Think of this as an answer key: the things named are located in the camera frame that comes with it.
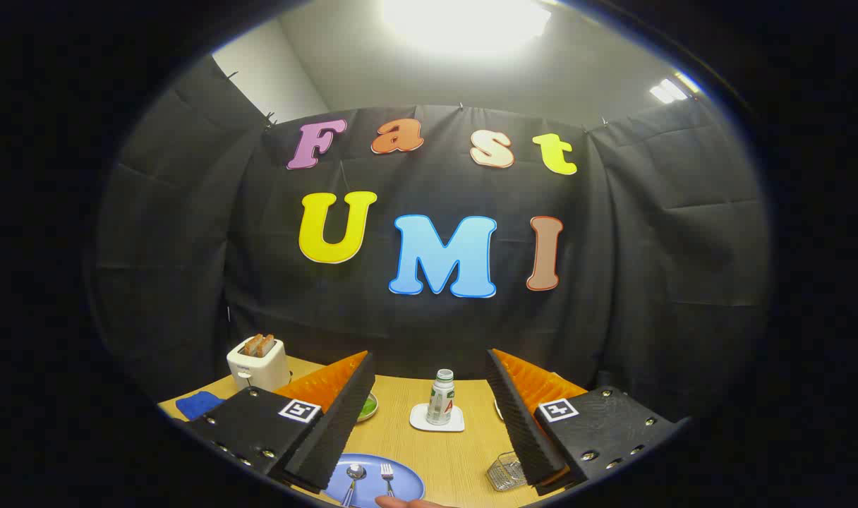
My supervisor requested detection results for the metal wire rack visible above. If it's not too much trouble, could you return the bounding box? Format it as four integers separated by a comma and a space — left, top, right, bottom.
486, 452, 528, 492

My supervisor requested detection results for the small ceiling light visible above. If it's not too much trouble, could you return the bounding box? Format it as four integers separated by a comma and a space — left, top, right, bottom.
649, 71, 701, 104

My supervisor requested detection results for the white square coaster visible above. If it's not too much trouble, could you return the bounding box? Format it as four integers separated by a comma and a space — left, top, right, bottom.
409, 403, 466, 433

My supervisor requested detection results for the large ceiling light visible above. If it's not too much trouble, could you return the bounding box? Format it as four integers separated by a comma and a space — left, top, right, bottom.
380, 0, 553, 54

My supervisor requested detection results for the white drink bottle green label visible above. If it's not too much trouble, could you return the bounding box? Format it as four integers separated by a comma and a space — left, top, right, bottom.
426, 369, 456, 425

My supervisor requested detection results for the round blue plate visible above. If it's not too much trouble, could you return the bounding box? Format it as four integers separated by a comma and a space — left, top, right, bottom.
323, 453, 425, 508

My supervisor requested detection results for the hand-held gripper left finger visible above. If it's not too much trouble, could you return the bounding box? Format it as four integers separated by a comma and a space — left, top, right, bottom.
182, 351, 377, 495

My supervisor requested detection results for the folded blue cloth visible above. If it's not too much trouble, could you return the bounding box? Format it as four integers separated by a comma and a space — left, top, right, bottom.
175, 390, 225, 422

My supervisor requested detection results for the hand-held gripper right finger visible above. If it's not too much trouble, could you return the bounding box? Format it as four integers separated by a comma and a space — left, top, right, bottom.
487, 349, 684, 495

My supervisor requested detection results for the white toaster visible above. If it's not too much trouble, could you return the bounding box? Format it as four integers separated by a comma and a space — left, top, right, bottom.
226, 337, 291, 393

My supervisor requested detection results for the spoon with blue checked handle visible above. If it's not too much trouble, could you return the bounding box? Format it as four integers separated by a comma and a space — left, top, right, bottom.
341, 464, 367, 507

